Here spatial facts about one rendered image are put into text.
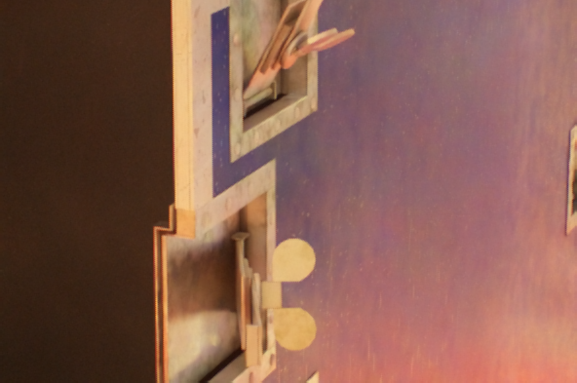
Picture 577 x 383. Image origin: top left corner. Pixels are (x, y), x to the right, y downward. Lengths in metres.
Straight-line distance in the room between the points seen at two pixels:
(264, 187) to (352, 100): 0.15
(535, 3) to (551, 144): 0.16
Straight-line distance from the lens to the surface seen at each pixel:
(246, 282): 1.05
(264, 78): 1.09
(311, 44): 1.05
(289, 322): 1.07
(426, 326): 1.42
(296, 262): 1.06
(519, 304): 1.68
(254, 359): 1.00
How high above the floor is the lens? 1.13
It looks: 16 degrees down
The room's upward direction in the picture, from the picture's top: straight up
